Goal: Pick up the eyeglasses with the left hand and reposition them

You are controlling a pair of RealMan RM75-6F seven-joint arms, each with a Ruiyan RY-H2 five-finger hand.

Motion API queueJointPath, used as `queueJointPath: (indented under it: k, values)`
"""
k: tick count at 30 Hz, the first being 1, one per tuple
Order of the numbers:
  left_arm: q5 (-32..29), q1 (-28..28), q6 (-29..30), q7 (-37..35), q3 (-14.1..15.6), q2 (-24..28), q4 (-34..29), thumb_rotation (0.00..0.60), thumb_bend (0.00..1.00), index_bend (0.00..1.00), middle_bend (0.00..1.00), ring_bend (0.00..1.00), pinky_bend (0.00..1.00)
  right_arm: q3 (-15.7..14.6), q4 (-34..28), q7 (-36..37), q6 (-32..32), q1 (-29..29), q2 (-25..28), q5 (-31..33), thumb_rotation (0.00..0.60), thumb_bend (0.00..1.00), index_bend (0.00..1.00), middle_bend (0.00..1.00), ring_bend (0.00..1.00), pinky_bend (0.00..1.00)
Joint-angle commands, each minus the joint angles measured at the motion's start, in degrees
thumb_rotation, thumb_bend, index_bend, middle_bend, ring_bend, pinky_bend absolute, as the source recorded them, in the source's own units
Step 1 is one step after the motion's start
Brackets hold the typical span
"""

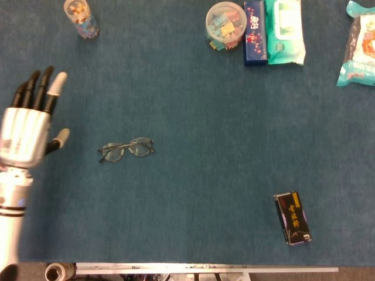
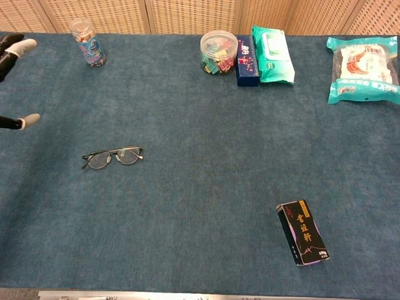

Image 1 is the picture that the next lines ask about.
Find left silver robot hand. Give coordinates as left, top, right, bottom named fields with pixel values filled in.
left=0, top=66, right=71, bottom=169

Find thin-framed eyeglasses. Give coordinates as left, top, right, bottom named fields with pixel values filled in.
left=97, top=137, right=155, bottom=164

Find clear snack jar blue label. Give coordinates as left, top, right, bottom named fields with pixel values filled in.
left=63, top=0, right=100, bottom=41

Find brown tape roll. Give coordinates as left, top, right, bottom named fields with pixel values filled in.
left=45, top=262, right=77, bottom=281

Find blue felt table cloth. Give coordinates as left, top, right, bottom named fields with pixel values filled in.
left=0, top=0, right=375, bottom=267

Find clear tub of binder clips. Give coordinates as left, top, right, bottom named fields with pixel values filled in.
left=205, top=1, right=248, bottom=52

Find dark blue rectangular box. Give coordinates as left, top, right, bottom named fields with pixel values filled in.
left=243, top=0, right=269, bottom=67

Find green wet wipes pack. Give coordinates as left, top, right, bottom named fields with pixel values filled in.
left=264, top=0, right=306, bottom=66

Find black box gold lettering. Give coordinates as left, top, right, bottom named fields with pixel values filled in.
left=273, top=191, right=312, bottom=246

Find teal packaged food bag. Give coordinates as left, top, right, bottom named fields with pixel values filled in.
left=336, top=0, right=375, bottom=88

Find aluminium rail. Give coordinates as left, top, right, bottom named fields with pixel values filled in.
left=75, top=262, right=339, bottom=276

